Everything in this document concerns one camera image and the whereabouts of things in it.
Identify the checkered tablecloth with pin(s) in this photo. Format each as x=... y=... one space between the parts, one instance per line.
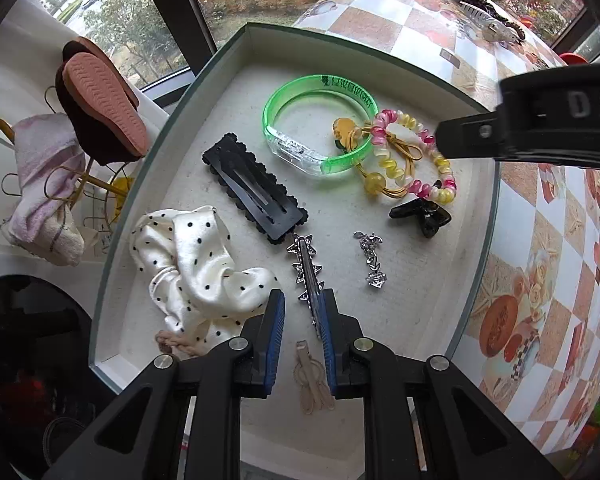
x=545 y=240

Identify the clear hair claw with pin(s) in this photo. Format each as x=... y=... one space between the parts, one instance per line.
x=500 y=27

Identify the black small claw clip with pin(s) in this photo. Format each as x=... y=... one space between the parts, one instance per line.
x=430 y=217

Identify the brown slipper pink sole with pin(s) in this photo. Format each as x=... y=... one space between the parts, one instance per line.
x=105 y=105

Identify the dark round object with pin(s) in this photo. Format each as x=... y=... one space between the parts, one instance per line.
x=25 y=360

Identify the green translucent bangle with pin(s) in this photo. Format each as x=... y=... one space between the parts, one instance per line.
x=280 y=100

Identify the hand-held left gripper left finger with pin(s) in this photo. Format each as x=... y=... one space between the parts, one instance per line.
x=275 y=340

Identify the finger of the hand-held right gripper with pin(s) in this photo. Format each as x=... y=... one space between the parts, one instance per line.
x=530 y=120

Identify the red plastic chair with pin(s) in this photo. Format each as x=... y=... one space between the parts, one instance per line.
x=575 y=58

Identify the silver rhinestone hair clip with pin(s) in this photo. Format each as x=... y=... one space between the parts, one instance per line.
x=375 y=277

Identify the black scalloped hair clip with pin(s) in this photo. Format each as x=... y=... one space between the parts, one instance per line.
x=220 y=160

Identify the grey cardboard box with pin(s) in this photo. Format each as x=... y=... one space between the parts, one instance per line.
x=330 y=200

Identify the silver star hair clip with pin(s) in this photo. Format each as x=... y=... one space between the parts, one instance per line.
x=302 y=255

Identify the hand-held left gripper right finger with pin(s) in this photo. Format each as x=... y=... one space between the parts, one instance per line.
x=327 y=345

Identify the beige hair clip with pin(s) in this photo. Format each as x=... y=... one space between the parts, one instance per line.
x=302 y=355

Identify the white polka dot scrunchie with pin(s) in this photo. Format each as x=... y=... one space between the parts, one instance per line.
x=200 y=260

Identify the pink white towel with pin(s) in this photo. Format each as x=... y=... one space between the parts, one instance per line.
x=40 y=160

